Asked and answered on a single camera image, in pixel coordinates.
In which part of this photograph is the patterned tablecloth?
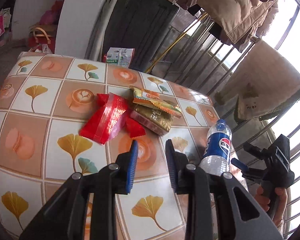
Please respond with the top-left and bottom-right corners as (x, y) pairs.
(0, 53), (218, 239)

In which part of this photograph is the beige plush garment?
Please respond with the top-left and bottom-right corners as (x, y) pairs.
(215, 40), (300, 123)

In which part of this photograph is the yellow broom stick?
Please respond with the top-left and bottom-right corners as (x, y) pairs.
(145, 12), (207, 74)

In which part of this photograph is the clear pepsi plastic bottle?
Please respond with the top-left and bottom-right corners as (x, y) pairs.
(199, 119), (232, 176)

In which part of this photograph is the orange gold sachet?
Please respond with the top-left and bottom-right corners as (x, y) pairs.
(130, 86), (182, 119)

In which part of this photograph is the red gift bag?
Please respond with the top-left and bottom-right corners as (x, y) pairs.
(27, 24), (57, 54)

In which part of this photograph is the tan puffer jacket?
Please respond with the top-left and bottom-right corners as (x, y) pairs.
(177, 0), (279, 52)

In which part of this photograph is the green white milk carton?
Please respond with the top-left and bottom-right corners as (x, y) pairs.
(104, 47), (135, 68)

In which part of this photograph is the right hand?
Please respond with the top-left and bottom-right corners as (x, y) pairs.
(255, 186), (288, 228)

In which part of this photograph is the gold pink packet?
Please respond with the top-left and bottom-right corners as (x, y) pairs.
(130, 105), (173, 136)

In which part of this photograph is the red snack wrapper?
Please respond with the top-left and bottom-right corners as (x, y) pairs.
(79, 93), (146, 145)

